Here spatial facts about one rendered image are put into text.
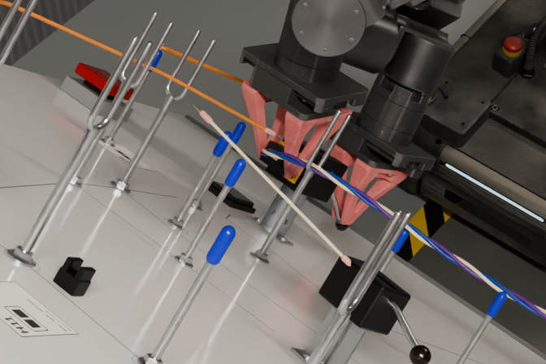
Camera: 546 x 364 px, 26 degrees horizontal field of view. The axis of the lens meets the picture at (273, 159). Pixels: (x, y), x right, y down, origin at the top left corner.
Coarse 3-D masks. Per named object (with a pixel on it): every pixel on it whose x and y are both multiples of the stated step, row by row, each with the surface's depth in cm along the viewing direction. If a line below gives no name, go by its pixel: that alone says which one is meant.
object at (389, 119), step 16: (384, 80) 114; (368, 96) 115; (384, 96) 113; (400, 96) 112; (416, 96) 113; (352, 112) 119; (368, 112) 114; (384, 112) 113; (400, 112) 113; (416, 112) 113; (352, 128) 115; (368, 128) 114; (384, 128) 113; (400, 128) 113; (416, 128) 115; (368, 144) 114; (384, 144) 112; (400, 144) 114; (400, 160) 111; (416, 160) 113; (432, 160) 115
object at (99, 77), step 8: (80, 64) 121; (80, 72) 121; (88, 72) 120; (96, 72) 120; (104, 72) 123; (88, 80) 120; (96, 80) 120; (104, 80) 119; (120, 80) 124; (96, 88) 121; (112, 88) 119; (112, 96) 122; (128, 96) 122
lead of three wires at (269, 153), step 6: (264, 150) 102; (270, 150) 101; (270, 156) 105; (276, 156) 100; (282, 156) 99; (288, 156) 99; (294, 156) 99; (294, 162) 98; (300, 162) 98; (312, 162) 98; (312, 168) 97
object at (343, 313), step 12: (396, 216) 55; (408, 216) 57; (384, 228) 56; (396, 228) 57; (384, 240) 55; (372, 252) 55; (384, 252) 57; (372, 264) 56; (360, 276) 56; (372, 276) 57; (360, 288) 57; (348, 300) 56; (360, 300) 57; (336, 312) 57; (348, 312) 57; (336, 324) 57; (324, 336) 57; (324, 348) 57; (312, 360) 57
